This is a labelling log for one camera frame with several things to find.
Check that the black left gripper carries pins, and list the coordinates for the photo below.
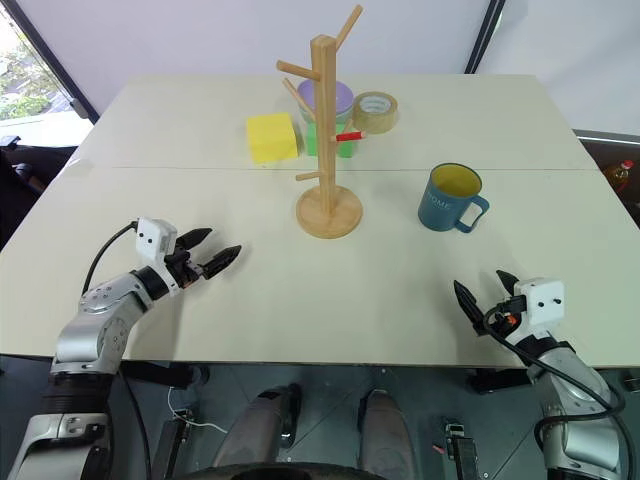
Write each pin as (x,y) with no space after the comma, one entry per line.
(181,267)

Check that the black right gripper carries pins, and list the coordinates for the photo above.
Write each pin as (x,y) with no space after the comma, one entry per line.
(507,317)

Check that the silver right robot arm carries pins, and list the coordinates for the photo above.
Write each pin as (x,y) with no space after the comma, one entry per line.
(580,400)

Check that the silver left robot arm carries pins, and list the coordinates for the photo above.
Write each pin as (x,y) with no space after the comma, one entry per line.
(95,320)

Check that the blue mug yellow inside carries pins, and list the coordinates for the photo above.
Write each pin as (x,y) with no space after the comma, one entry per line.
(442,205)

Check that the wooden mug tree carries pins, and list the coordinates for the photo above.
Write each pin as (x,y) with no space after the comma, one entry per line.
(327,210)

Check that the yellow block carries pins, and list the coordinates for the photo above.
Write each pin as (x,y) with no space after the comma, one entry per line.
(270,137)

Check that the green block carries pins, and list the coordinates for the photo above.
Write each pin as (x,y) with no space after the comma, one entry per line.
(347,148)

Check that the orange drink bottle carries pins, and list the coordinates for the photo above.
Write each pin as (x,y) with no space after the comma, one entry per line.
(620,175)

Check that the purple bowl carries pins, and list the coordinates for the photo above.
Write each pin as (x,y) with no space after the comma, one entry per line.
(340,97)

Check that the brown packing tape roll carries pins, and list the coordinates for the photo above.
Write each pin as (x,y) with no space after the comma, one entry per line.
(376,117)

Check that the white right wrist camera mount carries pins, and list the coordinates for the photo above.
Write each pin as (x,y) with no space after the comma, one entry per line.
(542,302)

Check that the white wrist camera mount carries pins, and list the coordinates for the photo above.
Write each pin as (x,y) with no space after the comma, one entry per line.
(152,240)
(542,302)

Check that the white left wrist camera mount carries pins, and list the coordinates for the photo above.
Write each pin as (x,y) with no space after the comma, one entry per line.
(152,240)

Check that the black table bracket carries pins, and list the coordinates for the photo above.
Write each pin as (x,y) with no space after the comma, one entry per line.
(165,374)
(500,381)

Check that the dark window frame post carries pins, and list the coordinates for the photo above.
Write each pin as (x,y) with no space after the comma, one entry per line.
(55,65)
(484,35)

